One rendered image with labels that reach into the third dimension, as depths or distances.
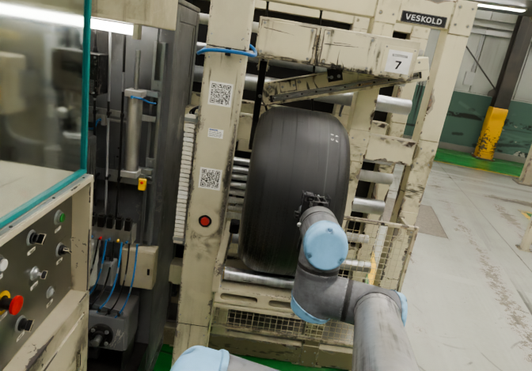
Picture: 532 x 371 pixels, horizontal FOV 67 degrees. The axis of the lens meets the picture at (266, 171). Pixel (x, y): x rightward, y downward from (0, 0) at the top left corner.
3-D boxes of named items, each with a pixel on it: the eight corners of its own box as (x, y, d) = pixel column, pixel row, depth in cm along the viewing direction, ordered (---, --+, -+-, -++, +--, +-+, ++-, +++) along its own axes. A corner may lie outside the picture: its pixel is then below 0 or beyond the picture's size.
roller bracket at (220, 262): (210, 293, 139) (214, 267, 136) (224, 240, 177) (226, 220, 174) (219, 293, 139) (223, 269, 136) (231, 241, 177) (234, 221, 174)
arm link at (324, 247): (299, 270, 82) (308, 224, 80) (295, 247, 94) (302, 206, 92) (345, 278, 82) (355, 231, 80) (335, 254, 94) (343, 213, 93)
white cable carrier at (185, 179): (172, 242, 147) (185, 113, 134) (176, 236, 152) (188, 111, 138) (184, 244, 148) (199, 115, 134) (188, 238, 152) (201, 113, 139)
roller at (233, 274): (219, 282, 142) (221, 272, 140) (222, 272, 146) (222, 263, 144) (317, 296, 143) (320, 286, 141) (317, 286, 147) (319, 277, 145)
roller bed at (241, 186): (201, 216, 185) (208, 153, 177) (206, 204, 200) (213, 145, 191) (244, 222, 186) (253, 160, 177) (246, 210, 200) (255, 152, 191)
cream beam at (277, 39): (253, 56, 152) (260, 15, 147) (256, 55, 176) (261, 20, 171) (412, 82, 153) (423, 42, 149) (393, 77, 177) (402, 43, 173)
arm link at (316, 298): (336, 335, 84) (348, 279, 82) (283, 319, 87) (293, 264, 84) (341, 313, 93) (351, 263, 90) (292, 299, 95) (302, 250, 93)
